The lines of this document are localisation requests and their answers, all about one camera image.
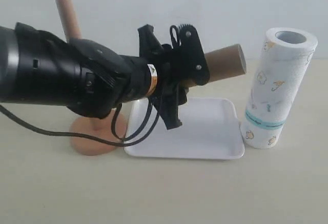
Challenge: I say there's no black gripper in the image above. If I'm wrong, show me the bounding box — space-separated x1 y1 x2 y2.
138 24 210 130

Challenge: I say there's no brown cardboard tube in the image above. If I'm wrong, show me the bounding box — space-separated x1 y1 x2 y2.
176 44 247 87

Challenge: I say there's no white printed paper towel roll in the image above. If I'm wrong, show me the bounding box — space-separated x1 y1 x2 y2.
240 28 318 149

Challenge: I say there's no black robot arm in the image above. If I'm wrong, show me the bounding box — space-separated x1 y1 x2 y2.
1 23 210 129

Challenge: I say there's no wooden paper towel holder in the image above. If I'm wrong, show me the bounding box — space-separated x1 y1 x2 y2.
55 0 119 156

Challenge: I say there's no white rectangular plastic tray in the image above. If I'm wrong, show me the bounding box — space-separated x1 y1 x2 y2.
124 97 245 160

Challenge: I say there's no black cable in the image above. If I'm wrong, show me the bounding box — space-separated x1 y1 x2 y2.
0 24 181 148

